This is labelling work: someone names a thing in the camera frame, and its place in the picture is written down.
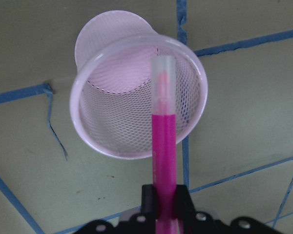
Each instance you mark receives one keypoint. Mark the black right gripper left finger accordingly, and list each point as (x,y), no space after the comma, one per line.
(150,202)

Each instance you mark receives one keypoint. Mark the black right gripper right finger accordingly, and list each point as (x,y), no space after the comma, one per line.
(183,205)

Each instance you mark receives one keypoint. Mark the pink highlighter pen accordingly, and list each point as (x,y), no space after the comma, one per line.
(163,111)

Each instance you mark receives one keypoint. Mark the pink mesh cup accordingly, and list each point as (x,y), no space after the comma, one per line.
(110,101)

